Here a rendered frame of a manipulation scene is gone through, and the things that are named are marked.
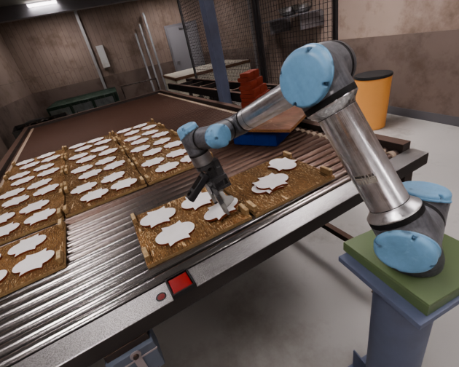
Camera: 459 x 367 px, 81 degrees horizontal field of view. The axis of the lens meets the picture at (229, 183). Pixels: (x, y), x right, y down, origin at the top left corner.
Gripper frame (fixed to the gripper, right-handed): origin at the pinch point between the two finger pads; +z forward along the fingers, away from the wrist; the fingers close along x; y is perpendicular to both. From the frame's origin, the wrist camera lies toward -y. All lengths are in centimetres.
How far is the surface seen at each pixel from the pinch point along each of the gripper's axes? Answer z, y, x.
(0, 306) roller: -10, -79, 5
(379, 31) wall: 16, 365, 224
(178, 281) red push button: 0.9, -25.6, -22.2
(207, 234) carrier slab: 1.2, -10.2, -8.4
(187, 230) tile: -1.4, -15.3, -2.6
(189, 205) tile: -2.3, -9.3, 13.5
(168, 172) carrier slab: -6, -7, 58
